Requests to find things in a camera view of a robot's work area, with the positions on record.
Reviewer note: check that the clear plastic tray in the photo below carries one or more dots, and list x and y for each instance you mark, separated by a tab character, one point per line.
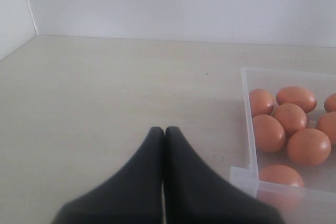
318	197

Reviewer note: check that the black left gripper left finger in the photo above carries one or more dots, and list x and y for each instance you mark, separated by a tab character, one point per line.
131	195

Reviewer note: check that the brown egg front left corner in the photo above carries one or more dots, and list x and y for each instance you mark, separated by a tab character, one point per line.
284	175

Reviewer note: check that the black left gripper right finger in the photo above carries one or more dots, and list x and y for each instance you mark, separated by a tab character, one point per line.
194	193

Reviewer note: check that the brown egg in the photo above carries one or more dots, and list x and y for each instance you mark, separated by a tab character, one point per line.
269	133
330	103
327	124
261	102
308	147
291	117
299	96

